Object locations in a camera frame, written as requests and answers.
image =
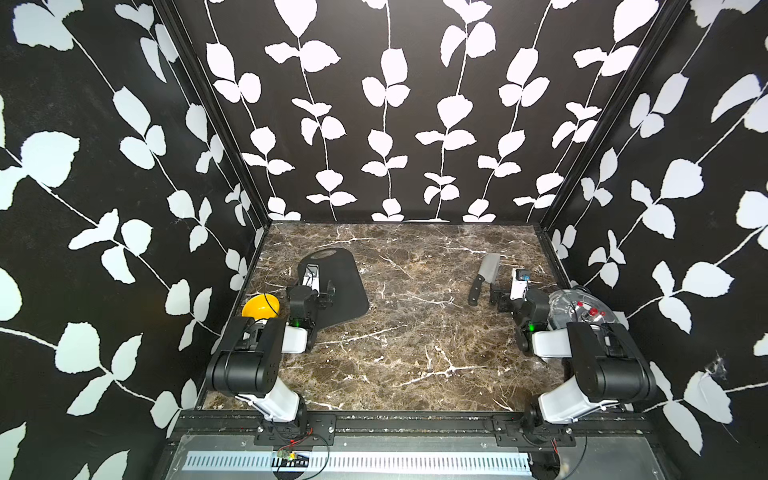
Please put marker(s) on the black cutting board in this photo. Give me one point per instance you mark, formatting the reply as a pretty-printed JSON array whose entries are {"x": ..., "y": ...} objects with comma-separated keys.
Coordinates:
[{"x": 351, "y": 301}]

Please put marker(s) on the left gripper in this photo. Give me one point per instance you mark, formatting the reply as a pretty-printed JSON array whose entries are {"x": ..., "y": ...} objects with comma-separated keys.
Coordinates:
[{"x": 324, "y": 298}]

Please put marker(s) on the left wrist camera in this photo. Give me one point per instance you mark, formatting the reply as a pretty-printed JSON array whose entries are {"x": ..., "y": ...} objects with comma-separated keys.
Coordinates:
[{"x": 311, "y": 277}]

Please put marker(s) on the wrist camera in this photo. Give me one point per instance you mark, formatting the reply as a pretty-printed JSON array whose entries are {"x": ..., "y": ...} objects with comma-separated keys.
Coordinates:
[
  {"x": 311, "y": 277},
  {"x": 519, "y": 283}
]

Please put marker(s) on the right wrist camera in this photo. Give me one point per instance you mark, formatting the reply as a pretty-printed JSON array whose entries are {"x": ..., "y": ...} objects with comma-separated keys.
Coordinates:
[{"x": 519, "y": 283}]

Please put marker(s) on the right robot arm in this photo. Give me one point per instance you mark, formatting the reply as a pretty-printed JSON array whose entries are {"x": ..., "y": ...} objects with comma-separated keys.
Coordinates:
[{"x": 604, "y": 366}]

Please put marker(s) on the white perforated rail strip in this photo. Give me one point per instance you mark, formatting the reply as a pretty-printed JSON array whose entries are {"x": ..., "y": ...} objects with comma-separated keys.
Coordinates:
[{"x": 411, "y": 463}]

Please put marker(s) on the yellow bowl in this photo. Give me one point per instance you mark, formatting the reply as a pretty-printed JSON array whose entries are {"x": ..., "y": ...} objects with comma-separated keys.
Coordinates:
[{"x": 262, "y": 306}]

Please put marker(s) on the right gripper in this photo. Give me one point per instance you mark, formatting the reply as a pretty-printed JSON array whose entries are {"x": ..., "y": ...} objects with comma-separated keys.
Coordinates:
[{"x": 504, "y": 296}]

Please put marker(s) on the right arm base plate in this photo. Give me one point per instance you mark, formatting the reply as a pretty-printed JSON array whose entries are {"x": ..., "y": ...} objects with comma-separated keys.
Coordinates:
[{"x": 516, "y": 430}]

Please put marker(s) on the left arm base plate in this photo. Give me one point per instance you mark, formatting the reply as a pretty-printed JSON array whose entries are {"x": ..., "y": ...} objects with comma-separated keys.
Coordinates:
[{"x": 312, "y": 429}]

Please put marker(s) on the cleaver knife black handle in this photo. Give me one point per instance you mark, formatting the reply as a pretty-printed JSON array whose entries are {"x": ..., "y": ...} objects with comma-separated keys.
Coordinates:
[{"x": 487, "y": 273}]

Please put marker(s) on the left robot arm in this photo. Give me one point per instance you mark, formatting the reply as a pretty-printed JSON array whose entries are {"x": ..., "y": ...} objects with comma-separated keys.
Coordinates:
[{"x": 247, "y": 360}]

